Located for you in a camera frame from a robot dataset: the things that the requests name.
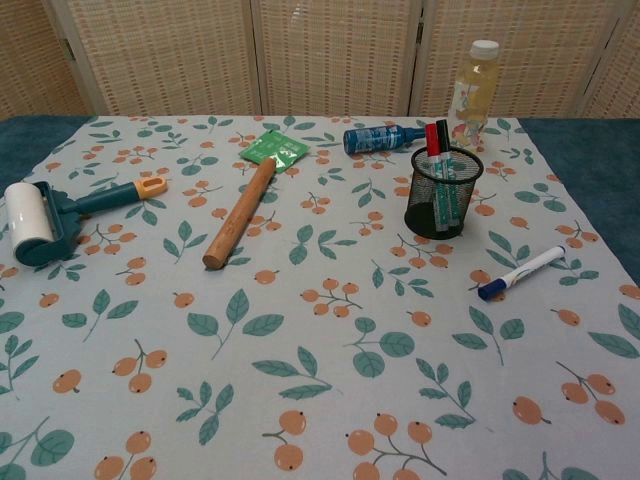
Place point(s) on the teal lint roller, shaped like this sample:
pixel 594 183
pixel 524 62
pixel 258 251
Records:
pixel 60 210

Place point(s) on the clear bottle with white cap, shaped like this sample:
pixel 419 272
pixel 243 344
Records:
pixel 472 95

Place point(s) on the blue spray bottle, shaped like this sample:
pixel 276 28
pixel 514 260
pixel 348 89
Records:
pixel 375 138

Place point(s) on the black mesh pen holder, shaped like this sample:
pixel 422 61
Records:
pixel 440 200

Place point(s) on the black capped marker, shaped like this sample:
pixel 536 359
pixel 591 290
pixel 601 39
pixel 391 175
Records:
pixel 447 165

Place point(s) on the green sachet packet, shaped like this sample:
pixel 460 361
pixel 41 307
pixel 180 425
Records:
pixel 277 148

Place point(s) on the woven folding screen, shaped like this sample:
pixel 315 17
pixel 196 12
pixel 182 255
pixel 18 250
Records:
pixel 320 55

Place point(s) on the red capped marker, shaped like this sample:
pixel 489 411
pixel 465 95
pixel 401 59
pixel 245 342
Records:
pixel 436 165

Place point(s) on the blue whiteboard marker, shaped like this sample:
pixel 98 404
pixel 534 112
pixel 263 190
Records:
pixel 525 272

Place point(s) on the floral fruit print tablecloth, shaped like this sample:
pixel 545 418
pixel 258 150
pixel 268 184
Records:
pixel 300 325

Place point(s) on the wooden rolling pin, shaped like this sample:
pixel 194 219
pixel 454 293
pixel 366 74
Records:
pixel 242 212

